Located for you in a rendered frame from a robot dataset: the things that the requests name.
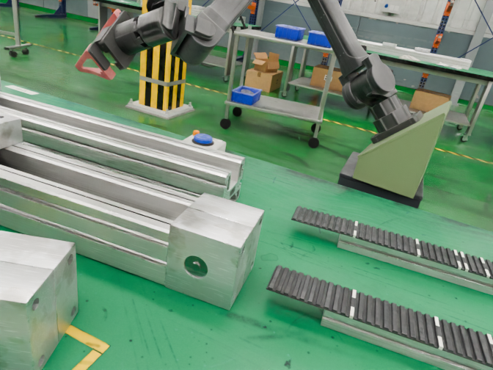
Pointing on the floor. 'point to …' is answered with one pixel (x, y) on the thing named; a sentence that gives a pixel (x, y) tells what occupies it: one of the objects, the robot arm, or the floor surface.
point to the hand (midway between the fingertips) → (91, 51)
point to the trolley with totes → (254, 100)
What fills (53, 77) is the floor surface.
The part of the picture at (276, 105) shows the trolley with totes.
